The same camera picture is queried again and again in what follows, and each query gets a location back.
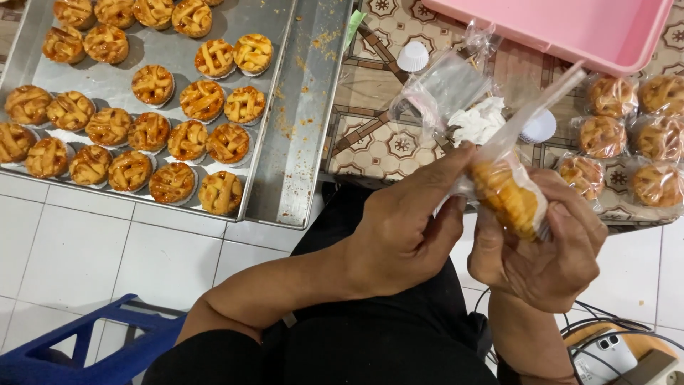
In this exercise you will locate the crumpled white paper liners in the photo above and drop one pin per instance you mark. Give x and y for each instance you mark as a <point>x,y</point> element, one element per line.
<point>478,122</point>

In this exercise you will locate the white paper cupcake liner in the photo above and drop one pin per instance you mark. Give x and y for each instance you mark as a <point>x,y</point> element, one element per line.
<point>541,128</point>
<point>412,56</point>

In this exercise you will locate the clear plastic bag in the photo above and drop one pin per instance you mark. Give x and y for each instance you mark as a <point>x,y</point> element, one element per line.
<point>526,120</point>

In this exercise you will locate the single lattice tart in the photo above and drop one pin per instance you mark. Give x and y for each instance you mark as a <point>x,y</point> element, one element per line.
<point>507,195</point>

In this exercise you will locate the person's left hand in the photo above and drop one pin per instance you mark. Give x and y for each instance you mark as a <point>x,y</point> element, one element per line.
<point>398,235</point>

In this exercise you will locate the large metal baking tray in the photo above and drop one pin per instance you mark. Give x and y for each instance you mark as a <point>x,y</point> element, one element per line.
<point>112,85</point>

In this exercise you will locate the round wooden stand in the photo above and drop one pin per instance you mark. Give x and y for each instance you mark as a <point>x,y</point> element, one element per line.
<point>652,345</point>

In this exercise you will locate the pink plastic tray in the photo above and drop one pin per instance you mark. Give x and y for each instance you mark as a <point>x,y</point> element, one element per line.
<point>555,24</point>

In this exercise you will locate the group of bagged lattice tarts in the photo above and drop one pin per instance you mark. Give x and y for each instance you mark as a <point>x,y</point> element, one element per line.
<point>604,136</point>

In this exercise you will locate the green paper slip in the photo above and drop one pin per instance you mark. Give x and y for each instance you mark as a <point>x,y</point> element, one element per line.
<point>352,25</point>

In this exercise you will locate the white smartphone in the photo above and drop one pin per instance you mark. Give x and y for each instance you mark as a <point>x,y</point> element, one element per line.
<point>606,355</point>

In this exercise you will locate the pile of clear plastic bags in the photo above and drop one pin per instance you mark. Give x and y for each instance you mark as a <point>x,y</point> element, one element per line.
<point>443,88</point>

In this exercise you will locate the person's right hand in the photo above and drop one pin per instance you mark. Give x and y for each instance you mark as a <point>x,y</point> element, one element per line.
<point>539,267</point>

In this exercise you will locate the group of unwrapped lattice tarts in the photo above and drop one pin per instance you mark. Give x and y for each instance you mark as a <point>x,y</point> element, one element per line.
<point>187,140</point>

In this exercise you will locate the blue plastic stool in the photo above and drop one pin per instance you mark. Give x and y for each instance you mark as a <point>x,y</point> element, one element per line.
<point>91,347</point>

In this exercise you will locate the empty metal baking tray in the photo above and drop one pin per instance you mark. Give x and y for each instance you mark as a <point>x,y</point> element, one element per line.
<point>299,123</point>

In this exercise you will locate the person's black clothing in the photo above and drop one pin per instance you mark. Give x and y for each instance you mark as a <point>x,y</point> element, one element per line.
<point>368,342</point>

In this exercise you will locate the beige power strip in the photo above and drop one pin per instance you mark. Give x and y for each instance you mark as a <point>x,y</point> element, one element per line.
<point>654,371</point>

